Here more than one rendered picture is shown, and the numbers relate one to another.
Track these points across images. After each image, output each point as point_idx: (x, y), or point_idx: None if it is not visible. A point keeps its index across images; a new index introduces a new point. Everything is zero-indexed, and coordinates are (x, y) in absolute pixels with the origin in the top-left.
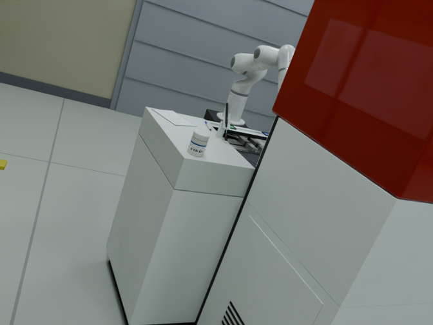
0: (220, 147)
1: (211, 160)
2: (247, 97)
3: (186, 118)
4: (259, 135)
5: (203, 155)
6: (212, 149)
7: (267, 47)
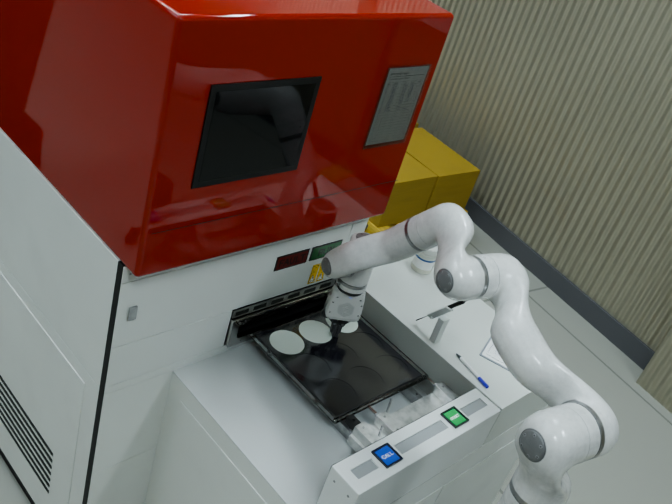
0: (411, 304)
1: (399, 264)
2: (509, 491)
3: (512, 378)
4: (396, 431)
5: (411, 269)
6: (415, 293)
7: (502, 253)
